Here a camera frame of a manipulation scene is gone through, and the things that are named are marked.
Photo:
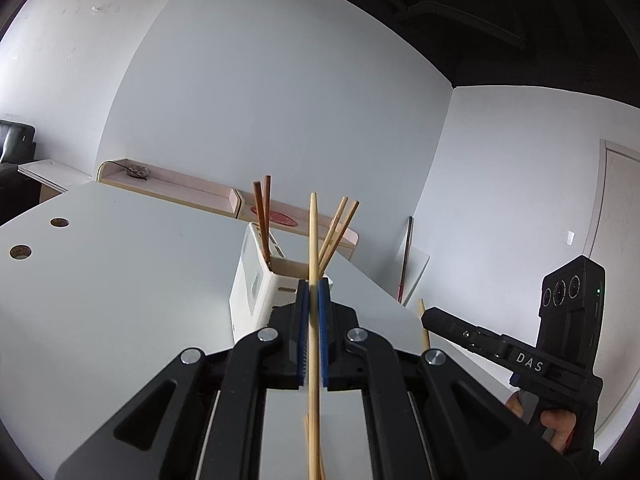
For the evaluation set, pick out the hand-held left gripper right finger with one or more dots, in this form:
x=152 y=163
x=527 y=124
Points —
x=324 y=340

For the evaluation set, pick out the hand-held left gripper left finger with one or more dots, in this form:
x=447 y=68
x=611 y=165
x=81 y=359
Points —
x=301 y=340

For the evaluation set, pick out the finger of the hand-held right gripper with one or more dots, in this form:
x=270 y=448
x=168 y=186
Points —
x=475 y=336

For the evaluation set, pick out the light wooden chopstick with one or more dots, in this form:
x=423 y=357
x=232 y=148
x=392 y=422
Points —
x=425 y=330
x=307 y=440
x=342 y=230
x=334 y=225
x=313 y=240

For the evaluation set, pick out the white slotted utensil holder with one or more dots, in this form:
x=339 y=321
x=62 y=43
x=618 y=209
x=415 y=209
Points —
x=250 y=285

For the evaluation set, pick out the dark brown chopstick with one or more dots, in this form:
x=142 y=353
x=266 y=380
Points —
x=261 y=225
x=267 y=210

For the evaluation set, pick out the person's right hand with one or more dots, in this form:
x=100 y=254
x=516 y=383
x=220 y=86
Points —
x=557 y=427

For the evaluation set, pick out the white leaning panel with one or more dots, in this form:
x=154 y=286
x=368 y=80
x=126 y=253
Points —
x=419 y=272

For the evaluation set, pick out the red broom stick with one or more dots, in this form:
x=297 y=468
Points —
x=406 y=260

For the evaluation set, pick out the white door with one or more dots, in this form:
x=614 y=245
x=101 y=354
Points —
x=615 y=220

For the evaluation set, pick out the pink wooden shelf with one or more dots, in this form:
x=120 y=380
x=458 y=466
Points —
x=190 y=187

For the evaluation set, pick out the small dark object on shelf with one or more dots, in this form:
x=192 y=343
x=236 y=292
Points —
x=135 y=171

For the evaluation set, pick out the small white side table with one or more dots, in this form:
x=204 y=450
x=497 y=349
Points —
x=55 y=172

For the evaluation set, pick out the black ceiling pipe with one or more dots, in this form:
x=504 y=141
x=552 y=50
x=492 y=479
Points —
x=465 y=20

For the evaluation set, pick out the black leather chair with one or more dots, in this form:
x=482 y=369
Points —
x=15 y=150

